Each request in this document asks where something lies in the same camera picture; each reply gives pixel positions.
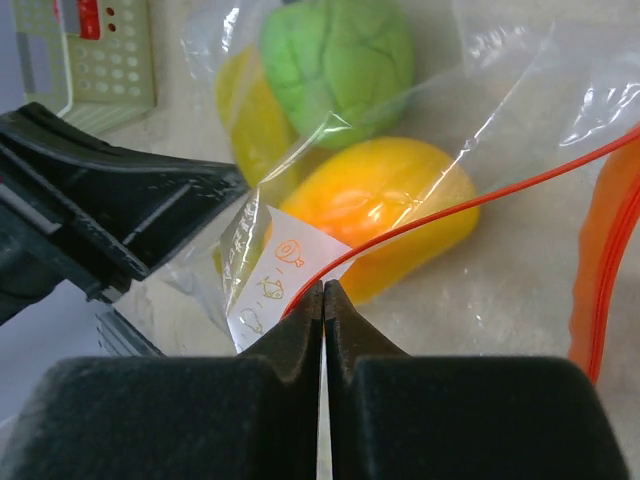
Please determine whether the light green perforated basket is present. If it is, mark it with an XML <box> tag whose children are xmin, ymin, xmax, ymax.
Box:
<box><xmin>11</xmin><ymin>0</ymin><xmax>156</xmax><ymax>135</ymax></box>

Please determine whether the clear zip bag orange seal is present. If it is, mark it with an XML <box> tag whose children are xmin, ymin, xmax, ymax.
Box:
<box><xmin>166</xmin><ymin>1</ymin><xmax>639</xmax><ymax>378</ymax></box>

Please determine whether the green fake custard apple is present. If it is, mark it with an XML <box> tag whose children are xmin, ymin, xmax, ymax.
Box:
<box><xmin>258</xmin><ymin>1</ymin><xmax>416</xmax><ymax>149</ymax></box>

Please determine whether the yellow fake starfruit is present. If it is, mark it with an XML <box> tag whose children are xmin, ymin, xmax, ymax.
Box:
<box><xmin>214</xmin><ymin>45</ymin><xmax>297</xmax><ymax>187</ymax></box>

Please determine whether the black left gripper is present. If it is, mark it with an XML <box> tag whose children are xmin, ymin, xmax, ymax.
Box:
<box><xmin>1</xmin><ymin>103</ymin><xmax>247</xmax><ymax>323</ymax></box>

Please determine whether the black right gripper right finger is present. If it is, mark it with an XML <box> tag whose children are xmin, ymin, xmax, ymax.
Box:
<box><xmin>323</xmin><ymin>281</ymin><xmax>629</xmax><ymax>479</ymax></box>

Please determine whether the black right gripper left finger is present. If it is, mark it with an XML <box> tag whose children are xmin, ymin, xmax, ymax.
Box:
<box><xmin>1</xmin><ymin>285</ymin><xmax>323</xmax><ymax>479</ymax></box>

